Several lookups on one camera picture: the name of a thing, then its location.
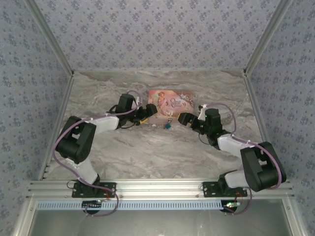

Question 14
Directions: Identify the small circuit board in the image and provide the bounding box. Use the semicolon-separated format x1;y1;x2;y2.
222;201;241;211
82;200;104;210

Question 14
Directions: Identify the grey metal shelf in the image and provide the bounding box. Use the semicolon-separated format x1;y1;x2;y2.
13;198;310;236

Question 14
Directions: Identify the aluminium frame side rail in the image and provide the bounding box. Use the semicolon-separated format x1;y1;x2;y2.
243;73;271;145
37;73;75;182

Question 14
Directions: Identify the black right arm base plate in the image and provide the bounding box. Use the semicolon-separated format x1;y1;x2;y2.
201;181;248;199

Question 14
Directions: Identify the aluminium frame cross rail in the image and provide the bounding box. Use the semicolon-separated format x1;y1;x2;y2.
26;178;295;200

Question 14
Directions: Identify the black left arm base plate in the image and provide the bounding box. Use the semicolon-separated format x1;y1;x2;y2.
70;180;117;199

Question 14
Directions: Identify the white slotted cable duct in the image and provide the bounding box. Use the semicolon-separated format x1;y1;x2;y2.
36;199;222;211

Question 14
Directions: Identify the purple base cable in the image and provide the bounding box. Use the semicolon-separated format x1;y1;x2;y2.
84;188;120;217
224;189;253;215

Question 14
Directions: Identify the aluminium frame post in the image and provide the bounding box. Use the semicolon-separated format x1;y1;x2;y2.
24;0;75;77
243;0;294;77

